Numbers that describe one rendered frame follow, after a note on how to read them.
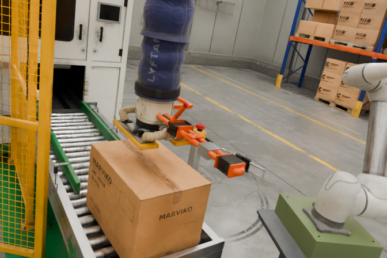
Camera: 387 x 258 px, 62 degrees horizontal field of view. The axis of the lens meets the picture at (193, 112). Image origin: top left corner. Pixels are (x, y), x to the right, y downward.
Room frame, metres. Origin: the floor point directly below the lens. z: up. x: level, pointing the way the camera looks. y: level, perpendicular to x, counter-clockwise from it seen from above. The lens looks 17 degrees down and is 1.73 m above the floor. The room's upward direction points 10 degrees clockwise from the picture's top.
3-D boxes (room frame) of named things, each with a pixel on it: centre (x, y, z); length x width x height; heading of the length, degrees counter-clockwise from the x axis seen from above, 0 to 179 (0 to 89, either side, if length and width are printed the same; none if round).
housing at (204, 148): (1.17, -0.09, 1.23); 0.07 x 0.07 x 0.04; 38
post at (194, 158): (2.02, -0.06, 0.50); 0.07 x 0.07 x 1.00; 37
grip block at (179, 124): (1.34, 0.04, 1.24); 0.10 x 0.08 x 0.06; 128
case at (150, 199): (1.53, 0.19, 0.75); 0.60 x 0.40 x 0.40; 40
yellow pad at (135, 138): (1.48, 0.27, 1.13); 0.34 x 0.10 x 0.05; 38
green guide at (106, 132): (2.64, 0.69, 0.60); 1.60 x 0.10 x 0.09; 37
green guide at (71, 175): (2.32, 1.12, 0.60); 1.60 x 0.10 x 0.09; 37
